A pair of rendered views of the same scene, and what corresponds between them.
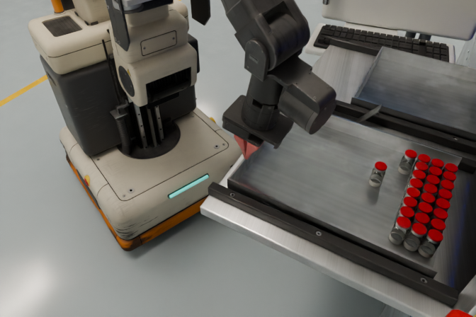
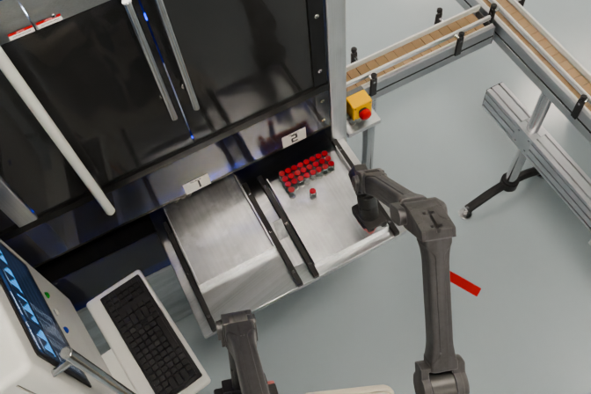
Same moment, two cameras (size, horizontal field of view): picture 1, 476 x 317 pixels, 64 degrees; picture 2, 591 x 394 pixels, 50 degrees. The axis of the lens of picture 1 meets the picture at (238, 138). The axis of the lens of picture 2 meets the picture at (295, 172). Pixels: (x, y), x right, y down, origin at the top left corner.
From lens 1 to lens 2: 184 cm
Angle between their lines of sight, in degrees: 73
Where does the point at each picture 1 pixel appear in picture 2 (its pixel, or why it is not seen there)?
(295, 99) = not seen: hidden behind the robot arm
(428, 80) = (198, 246)
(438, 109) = (224, 221)
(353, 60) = (222, 297)
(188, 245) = not seen: outside the picture
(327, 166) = (327, 218)
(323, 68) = (252, 300)
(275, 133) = not seen: hidden behind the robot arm
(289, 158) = (343, 233)
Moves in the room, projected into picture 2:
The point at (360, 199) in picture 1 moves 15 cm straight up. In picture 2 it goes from (328, 193) to (326, 170)
